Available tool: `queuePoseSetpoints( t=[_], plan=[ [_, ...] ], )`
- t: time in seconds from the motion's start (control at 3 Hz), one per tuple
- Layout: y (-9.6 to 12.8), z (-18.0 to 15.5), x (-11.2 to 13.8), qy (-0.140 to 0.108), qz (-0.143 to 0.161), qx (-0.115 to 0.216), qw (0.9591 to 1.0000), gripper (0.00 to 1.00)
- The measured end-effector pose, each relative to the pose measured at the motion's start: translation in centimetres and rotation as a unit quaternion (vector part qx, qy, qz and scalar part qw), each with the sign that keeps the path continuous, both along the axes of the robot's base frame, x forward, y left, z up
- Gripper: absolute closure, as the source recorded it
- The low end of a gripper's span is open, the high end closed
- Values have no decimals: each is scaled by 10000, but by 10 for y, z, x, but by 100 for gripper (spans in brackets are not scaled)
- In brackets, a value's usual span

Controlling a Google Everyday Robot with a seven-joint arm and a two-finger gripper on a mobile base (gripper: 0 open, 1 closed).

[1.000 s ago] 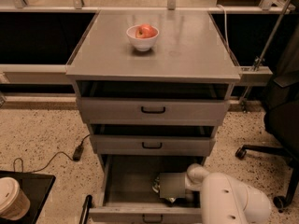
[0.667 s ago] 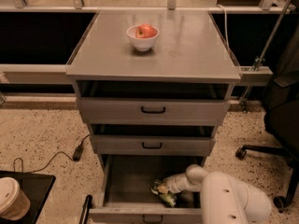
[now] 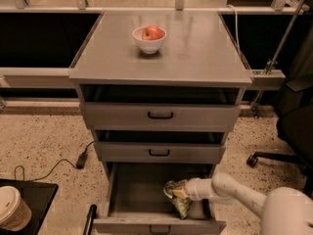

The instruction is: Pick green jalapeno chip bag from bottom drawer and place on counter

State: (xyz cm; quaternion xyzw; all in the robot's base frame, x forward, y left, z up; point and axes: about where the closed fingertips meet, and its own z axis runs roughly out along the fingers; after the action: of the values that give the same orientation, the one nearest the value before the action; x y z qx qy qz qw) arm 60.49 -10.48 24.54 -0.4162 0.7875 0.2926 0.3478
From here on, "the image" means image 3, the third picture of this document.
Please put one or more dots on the grey drawer cabinet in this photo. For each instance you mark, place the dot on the grey drawer cabinet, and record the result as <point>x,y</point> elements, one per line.
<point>197,64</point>

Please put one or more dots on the grey drawer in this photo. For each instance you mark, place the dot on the grey drawer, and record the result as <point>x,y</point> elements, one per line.
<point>159,117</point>
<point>136,204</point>
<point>127,152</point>

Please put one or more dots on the bottom grey drawer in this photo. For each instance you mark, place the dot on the bottom grey drawer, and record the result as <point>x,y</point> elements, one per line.
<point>136,204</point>

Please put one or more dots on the metal diagonal rod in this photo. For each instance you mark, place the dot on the metal diagonal rod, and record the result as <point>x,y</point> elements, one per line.
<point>258,75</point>

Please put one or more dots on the white ceramic bowl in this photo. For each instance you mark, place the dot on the white ceramic bowl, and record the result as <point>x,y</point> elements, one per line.
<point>147,46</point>

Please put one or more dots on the top grey drawer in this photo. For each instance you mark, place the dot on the top grey drawer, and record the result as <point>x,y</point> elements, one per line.
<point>159,117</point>

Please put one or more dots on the green jalapeno chip bag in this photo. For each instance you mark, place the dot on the green jalapeno chip bag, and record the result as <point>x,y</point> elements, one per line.
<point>181,205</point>

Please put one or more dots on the paper coffee cup with lid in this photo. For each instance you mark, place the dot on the paper coffee cup with lid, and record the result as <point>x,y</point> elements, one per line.
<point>15,214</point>

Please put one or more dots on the black power adapter with cable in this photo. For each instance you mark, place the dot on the black power adapter with cable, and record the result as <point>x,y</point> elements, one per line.
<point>79,165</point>

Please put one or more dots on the black side table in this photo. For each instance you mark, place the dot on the black side table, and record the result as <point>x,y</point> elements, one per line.
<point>39,197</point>

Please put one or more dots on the black handle bar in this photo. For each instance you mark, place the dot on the black handle bar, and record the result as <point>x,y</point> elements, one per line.
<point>89,220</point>

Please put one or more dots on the red apple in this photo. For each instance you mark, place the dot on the red apple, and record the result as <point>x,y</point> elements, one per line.
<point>152,32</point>

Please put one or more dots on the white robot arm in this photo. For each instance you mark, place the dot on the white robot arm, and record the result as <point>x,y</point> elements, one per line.
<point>284,211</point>

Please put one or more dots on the middle grey drawer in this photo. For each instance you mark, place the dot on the middle grey drawer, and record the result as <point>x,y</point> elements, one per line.
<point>127,152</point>

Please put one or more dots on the black office chair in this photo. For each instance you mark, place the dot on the black office chair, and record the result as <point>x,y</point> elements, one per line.
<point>295,123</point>

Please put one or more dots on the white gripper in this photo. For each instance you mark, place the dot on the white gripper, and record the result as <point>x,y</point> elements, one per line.
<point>195,189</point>

